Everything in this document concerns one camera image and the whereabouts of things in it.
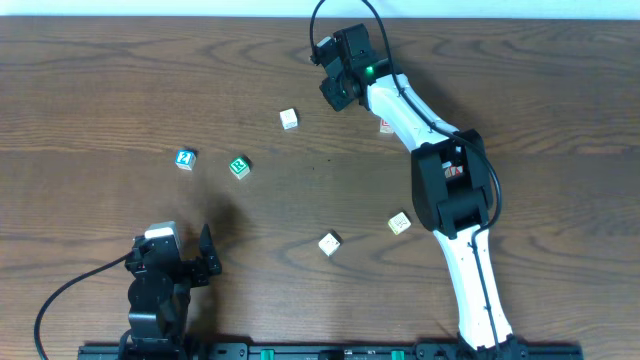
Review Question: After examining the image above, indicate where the red letter A block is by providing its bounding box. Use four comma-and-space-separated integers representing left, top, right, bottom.
444, 166, 464, 179

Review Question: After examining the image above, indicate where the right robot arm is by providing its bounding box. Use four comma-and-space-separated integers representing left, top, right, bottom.
310, 24, 512, 359

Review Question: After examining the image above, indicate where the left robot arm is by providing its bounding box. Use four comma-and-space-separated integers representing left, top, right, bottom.
117, 221, 222, 359

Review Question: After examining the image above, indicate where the red letter E block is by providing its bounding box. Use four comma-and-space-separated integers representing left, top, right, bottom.
379, 119, 394, 134

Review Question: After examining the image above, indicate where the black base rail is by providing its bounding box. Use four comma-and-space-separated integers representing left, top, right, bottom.
77, 341, 585, 360

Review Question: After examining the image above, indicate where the white P letter block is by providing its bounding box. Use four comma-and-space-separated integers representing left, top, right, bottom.
279, 108, 298, 130

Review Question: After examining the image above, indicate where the white picture wooden block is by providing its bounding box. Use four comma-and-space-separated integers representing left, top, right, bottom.
318, 232, 341, 257

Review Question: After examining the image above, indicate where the green letter R block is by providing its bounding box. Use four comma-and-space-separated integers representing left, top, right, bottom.
229, 156, 251, 180

